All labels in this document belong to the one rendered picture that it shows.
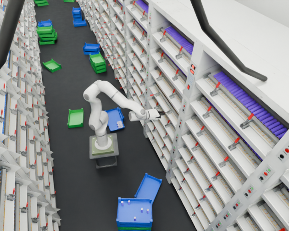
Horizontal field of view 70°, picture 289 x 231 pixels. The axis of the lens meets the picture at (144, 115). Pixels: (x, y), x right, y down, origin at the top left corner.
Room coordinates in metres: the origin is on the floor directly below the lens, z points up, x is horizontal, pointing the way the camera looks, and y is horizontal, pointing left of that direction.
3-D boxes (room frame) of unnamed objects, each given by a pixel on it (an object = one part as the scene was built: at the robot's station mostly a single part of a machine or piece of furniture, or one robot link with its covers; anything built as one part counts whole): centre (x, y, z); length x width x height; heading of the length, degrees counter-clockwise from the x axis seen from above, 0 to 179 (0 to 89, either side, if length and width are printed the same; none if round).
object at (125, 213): (0.65, 0.05, 0.36); 0.30 x 0.20 x 0.08; 91
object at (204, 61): (1.17, -0.39, 0.85); 0.20 x 0.09 x 1.70; 114
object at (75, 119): (2.02, 0.98, 0.04); 0.30 x 0.20 x 0.08; 12
